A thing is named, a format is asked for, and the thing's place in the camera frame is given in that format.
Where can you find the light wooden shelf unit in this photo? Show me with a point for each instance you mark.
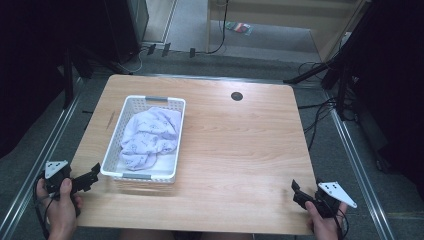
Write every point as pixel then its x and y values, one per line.
pixel 330 33

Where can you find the black upright stand post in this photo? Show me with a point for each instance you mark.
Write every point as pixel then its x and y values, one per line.
pixel 68 80

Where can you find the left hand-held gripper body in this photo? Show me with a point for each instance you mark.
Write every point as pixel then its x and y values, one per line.
pixel 55 169

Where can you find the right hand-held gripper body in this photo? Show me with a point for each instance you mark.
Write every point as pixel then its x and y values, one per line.
pixel 333 192

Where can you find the black slanted stand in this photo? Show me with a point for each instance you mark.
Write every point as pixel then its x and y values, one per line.
pixel 333 56

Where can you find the person's right hand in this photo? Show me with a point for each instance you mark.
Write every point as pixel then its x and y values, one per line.
pixel 325 228

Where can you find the person's left hand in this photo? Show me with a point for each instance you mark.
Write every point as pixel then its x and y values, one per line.
pixel 61 210

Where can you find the metal floor rail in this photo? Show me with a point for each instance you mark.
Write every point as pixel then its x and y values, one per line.
pixel 40 156
pixel 360 173

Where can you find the dark cabinet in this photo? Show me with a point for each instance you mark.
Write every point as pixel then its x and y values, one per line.
pixel 123 30

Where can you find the colourful packet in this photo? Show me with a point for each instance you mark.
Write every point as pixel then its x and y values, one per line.
pixel 239 28

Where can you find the dark round table grommet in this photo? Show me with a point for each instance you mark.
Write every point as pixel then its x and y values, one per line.
pixel 236 96

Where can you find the white perforated plastic basket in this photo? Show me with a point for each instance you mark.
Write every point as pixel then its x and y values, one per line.
pixel 115 150

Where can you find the light purple printed cloth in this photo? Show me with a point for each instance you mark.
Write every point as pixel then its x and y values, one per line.
pixel 150 136

